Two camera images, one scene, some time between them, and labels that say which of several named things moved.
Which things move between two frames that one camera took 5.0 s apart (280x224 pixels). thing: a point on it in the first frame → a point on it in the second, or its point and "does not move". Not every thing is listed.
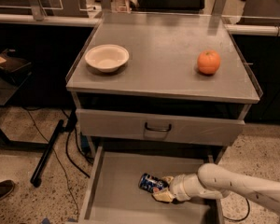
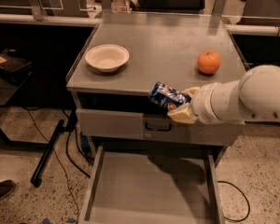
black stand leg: x=59 y=129 does not move
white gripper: x=177 y=187 → x=203 y=105
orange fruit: x=208 y=62 does not move
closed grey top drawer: x=112 y=124 does not move
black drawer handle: x=155 y=129 does not move
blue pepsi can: x=151 y=184 → x=163 y=94
